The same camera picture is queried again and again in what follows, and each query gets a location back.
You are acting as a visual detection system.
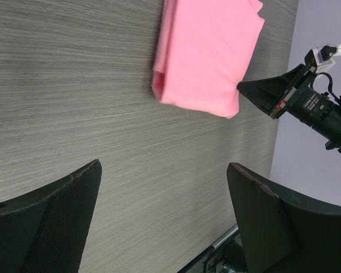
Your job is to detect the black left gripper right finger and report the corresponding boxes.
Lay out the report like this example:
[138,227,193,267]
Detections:
[227,163,341,272]

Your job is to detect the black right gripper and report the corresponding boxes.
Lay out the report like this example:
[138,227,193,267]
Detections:
[237,64,341,151]

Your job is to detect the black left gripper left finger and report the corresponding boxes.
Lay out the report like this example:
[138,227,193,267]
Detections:
[0,159,102,272]

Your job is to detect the pink t-shirt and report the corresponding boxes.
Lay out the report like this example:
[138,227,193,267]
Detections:
[151,0,264,119]

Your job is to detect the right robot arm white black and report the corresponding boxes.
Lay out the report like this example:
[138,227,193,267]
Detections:
[237,64,341,153]

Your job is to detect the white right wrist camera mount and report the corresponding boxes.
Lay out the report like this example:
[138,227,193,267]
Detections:
[304,44,341,73]

